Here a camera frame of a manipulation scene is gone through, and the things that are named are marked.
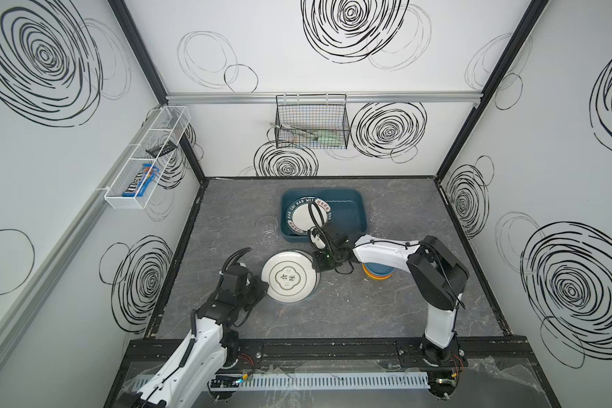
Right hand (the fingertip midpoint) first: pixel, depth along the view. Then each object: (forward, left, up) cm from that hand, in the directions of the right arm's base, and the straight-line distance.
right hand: (308, 267), depth 89 cm
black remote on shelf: (+25, +45, +33) cm, 62 cm away
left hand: (-6, +12, +1) cm, 14 cm away
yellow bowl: (-4, -21, +2) cm, 22 cm away
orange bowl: (-4, -23, +4) cm, 23 cm away
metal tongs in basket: (+37, +5, +32) cm, 49 cm away
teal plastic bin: (+27, -16, 0) cm, 32 cm away
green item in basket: (+33, -7, +31) cm, 46 cm away
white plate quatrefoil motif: (-3, +6, -1) cm, 7 cm away
